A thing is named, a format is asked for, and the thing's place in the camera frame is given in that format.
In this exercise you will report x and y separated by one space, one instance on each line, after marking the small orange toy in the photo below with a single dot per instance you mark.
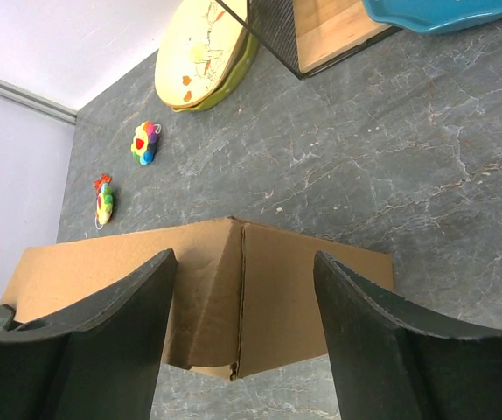
103 179

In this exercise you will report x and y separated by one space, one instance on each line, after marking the yellow flower keychain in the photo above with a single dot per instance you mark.
104 205

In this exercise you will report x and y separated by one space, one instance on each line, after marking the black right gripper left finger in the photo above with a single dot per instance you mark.
98 358

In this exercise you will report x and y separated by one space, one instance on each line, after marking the black wire wooden shelf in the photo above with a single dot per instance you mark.
309 36

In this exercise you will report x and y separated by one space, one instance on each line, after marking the cream bird plate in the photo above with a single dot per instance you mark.
204 55

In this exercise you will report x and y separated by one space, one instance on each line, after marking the blue dotted plate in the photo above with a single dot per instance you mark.
434 16

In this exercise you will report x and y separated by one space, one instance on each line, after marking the rainbow flower plush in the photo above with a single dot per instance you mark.
145 141

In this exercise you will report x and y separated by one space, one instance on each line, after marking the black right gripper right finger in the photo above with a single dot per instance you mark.
393 359

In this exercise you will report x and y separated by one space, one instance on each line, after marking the brown cardboard box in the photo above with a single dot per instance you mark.
243 302

